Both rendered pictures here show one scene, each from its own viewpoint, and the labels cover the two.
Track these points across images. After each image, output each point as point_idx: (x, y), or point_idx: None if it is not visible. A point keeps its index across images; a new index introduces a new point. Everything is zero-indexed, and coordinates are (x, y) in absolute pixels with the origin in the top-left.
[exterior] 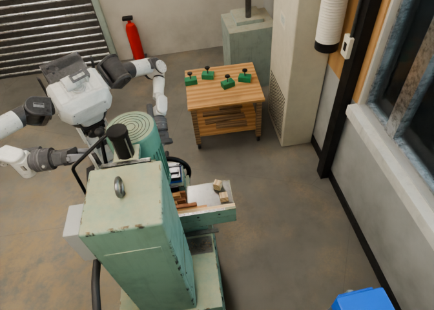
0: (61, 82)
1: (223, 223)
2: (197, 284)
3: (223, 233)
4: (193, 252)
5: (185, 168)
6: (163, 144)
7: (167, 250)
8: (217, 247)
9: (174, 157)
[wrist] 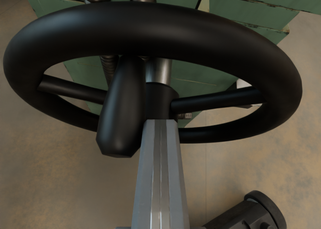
0: None
1: (69, 171)
2: None
3: (76, 154)
4: None
5: (43, 74)
6: (132, 216)
7: None
8: (93, 136)
9: (51, 24)
